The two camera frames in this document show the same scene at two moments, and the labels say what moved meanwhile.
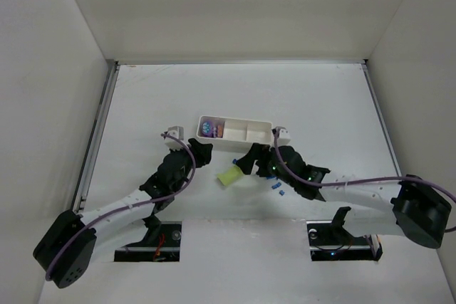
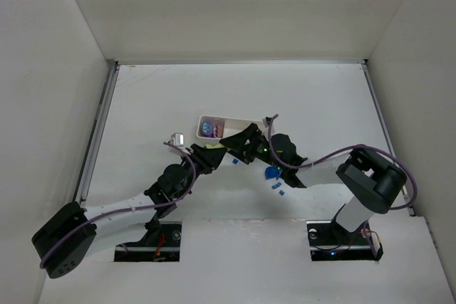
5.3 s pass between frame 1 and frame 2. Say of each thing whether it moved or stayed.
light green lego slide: moved
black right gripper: moved
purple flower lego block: stayed
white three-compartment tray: stayed
